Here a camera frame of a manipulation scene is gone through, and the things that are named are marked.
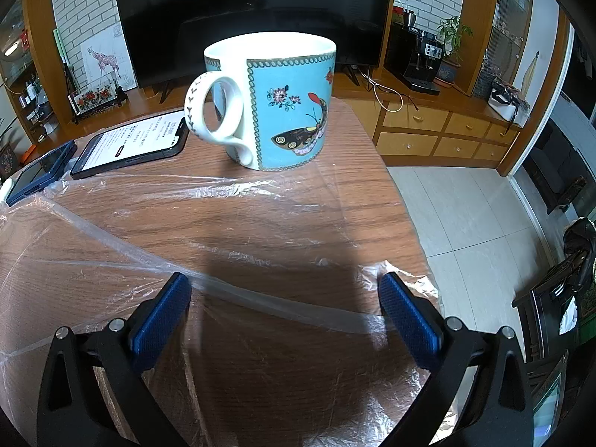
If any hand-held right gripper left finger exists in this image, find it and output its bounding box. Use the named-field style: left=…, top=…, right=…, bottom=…
left=37, top=272, right=208, bottom=447

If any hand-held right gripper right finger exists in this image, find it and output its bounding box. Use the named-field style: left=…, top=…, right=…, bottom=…
left=379, top=271, right=536, bottom=447

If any dark wooden chair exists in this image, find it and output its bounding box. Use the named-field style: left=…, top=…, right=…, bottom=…
left=512, top=216, right=596, bottom=364

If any clear plastic wrap sheet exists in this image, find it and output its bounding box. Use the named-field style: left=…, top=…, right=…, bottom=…
left=0, top=98, right=459, bottom=447

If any lit screen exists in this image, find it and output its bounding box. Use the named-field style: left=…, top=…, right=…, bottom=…
left=531, top=349, right=571, bottom=447

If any wooden cabinet with drawers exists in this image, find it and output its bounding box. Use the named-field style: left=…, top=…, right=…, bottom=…
left=28, top=63, right=522, bottom=168

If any black smartphone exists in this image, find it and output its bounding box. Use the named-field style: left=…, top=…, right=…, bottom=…
left=70, top=111, right=191, bottom=180

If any tablet in blue case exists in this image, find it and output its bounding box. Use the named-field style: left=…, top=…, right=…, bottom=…
left=4, top=140, right=77, bottom=206

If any dark bench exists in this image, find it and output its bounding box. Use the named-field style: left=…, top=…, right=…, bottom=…
left=524, top=140, right=588, bottom=215

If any framed red flower picture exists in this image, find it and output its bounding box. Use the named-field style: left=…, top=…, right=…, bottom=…
left=67, top=79, right=129, bottom=124

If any white bag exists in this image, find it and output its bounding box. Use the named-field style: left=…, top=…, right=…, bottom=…
left=489, top=77, right=530, bottom=126

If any blue butterfly mug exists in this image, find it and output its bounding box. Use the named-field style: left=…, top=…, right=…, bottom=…
left=184, top=32, right=337, bottom=171

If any potted green plant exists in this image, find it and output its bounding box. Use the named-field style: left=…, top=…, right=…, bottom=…
left=437, top=16, right=473, bottom=85

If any wooden shelf with bottles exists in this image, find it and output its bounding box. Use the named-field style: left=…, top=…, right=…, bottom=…
left=0, top=9, right=61, bottom=159

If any giraffe drawing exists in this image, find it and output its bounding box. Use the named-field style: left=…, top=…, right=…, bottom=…
left=80, top=25, right=138, bottom=91

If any black coffee machine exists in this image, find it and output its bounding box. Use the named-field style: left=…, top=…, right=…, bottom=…
left=386, top=23, right=441, bottom=96

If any glass display cabinet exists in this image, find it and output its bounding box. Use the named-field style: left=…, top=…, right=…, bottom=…
left=472, top=0, right=534, bottom=101

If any white cable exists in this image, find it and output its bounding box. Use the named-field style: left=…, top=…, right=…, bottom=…
left=365, top=72, right=403, bottom=112

